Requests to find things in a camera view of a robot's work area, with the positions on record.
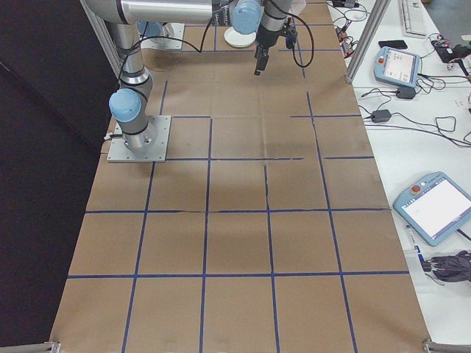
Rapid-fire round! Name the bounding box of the black smartphone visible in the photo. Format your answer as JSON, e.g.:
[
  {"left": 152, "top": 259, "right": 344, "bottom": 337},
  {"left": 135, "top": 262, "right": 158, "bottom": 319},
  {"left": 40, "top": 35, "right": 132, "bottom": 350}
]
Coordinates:
[{"left": 378, "top": 39, "right": 408, "bottom": 51}]

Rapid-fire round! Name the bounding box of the light blue teach pendant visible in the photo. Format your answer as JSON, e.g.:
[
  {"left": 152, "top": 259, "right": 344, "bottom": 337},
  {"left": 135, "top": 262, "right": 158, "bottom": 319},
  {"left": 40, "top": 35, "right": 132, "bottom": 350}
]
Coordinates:
[
  {"left": 373, "top": 46, "right": 423, "bottom": 90},
  {"left": 392, "top": 171, "right": 471, "bottom": 247}
]

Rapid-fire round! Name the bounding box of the white keyboard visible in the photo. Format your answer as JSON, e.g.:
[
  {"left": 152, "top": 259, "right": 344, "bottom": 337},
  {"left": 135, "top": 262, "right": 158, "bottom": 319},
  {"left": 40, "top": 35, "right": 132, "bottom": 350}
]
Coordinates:
[{"left": 400, "top": 0, "right": 431, "bottom": 38}]

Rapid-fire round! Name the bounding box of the white round plate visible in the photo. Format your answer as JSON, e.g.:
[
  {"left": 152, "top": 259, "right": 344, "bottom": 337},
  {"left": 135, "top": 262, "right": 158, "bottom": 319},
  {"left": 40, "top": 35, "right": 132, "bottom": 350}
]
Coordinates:
[{"left": 223, "top": 27, "right": 258, "bottom": 48}]

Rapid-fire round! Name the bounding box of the white marker pen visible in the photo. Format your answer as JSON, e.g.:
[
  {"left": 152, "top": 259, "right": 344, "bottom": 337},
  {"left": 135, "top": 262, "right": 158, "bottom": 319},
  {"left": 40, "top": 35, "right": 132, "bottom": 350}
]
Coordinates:
[{"left": 405, "top": 223, "right": 422, "bottom": 258}]

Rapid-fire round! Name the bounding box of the black frame cover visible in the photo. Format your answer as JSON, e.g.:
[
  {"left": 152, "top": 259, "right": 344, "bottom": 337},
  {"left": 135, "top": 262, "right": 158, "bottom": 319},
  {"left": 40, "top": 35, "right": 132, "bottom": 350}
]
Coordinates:
[{"left": 0, "top": 0, "right": 124, "bottom": 353}]

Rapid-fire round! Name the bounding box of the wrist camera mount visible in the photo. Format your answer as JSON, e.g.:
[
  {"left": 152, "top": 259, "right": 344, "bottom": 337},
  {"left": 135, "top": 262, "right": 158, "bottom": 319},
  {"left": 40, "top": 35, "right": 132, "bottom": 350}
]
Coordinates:
[{"left": 283, "top": 22, "right": 299, "bottom": 51}]

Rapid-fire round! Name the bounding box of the aluminium profile post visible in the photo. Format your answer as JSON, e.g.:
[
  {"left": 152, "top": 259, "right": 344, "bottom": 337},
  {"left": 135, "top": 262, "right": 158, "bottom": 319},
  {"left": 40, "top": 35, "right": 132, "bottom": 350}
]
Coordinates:
[
  {"left": 78, "top": 0, "right": 124, "bottom": 80},
  {"left": 344, "top": 0, "right": 392, "bottom": 85}
]

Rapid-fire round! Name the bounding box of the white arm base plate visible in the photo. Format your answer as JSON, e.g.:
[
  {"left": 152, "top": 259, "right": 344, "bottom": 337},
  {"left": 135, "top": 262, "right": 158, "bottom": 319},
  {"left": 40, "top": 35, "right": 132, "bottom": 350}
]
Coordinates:
[
  {"left": 141, "top": 22, "right": 185, "bottom": 51},
  {"left": 106, "top": 115, "right": 172, "bottom": 163}
]

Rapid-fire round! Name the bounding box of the dark folded umbrella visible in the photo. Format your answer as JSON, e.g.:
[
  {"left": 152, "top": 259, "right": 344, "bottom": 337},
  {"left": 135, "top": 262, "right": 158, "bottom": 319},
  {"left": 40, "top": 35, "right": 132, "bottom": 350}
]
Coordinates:
[{"left": 422, "top": 249, "right": 471, "bottom": 285}]

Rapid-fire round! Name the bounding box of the black electronic device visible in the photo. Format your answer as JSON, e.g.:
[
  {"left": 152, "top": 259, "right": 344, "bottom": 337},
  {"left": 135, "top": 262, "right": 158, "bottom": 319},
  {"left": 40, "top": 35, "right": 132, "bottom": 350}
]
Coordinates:
[{"left": 439, "top": 43, "right": 471, "bottom": 63}]

